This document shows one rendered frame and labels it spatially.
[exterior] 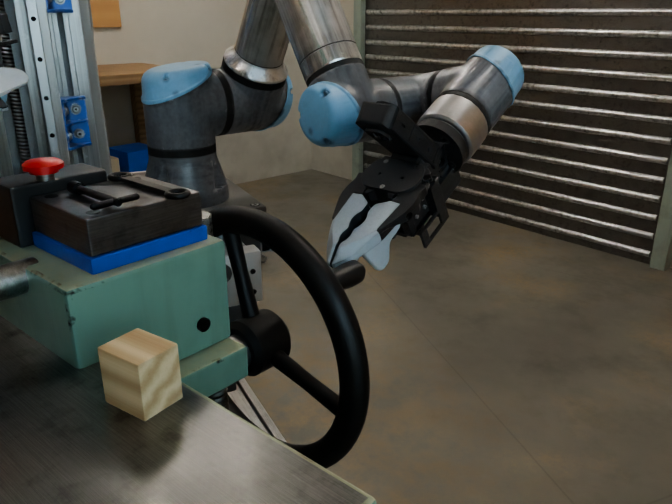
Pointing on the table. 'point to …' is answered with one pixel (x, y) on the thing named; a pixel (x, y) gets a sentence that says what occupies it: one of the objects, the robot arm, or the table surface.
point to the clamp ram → (14, 278)
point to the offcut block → (140, 373)
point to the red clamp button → (42, 165)
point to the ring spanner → (150, 186)
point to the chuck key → (99, 196)
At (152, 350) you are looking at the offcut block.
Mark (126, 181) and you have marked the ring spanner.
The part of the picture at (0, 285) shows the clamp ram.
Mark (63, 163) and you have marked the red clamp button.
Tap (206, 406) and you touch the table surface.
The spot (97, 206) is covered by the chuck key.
